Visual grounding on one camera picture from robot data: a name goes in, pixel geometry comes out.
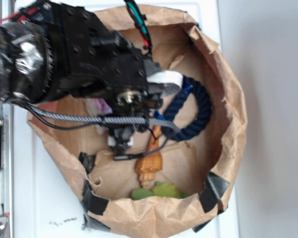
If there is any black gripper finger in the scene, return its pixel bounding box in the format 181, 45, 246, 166
108, 126, 134, 161

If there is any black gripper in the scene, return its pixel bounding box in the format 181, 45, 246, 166
51, 4, 183, 130

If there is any white paper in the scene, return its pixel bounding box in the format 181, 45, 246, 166
87, 98, 113, 135

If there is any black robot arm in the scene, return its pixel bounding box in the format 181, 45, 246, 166
0, 0, 183, 160

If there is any orange conch shell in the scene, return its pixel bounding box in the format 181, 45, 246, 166
136, 125, 162, 188

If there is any green plush toy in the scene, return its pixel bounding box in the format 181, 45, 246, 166
131, 181, 189, 200

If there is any brown paper bag bin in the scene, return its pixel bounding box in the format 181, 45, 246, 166
27, 5, 248, 238

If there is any thin black cable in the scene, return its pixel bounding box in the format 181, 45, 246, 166
27, 106, 174, 162

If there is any grey braided cable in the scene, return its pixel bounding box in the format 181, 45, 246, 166
27, 104, 181, 136

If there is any teal and red cable bundle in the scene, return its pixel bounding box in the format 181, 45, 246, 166
124, 0, 153, 54

